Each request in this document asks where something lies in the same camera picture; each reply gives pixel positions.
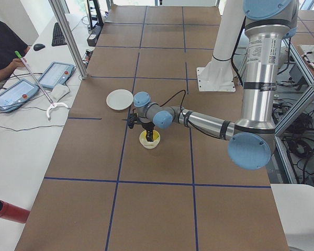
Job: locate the reacher grabber stick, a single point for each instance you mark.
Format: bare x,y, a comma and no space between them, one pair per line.
53,104

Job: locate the yellow lemon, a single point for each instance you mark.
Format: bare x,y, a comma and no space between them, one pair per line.
151,136

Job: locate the white plate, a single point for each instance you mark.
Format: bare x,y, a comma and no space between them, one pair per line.
119,99

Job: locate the black box on table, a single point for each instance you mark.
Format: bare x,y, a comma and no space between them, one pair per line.
93,37

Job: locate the white folded cloth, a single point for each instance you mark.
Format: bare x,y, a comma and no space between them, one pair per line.
58,92

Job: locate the black keyboard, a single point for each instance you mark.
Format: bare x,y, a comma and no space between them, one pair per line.
58,38

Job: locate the white side table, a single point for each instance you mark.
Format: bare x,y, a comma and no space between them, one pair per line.
295,204

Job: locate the blue teach pendant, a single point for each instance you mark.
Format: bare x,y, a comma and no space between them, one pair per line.
17,95
56,73

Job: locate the black computer mouse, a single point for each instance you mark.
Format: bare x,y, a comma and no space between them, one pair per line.
38,46

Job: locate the aluminium frame rack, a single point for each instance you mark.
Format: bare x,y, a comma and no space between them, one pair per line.
295,104

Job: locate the red cylinder tube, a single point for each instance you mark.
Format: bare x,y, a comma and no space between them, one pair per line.
12,212

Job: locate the blue teach pendant near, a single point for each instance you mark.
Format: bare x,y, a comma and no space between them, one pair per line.
17,95

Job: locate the white bowl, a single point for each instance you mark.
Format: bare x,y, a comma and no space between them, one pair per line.
145,143

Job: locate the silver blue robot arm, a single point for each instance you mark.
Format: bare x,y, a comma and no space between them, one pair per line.
257,13

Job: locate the person in black shirt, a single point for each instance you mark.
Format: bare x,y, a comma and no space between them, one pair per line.
10,42

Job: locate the aluminium frame post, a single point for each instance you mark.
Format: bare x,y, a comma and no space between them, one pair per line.
64,25

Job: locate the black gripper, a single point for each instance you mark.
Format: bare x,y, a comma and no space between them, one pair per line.
147,127

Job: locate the blue teach pendant far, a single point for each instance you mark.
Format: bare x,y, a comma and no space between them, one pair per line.
56,73

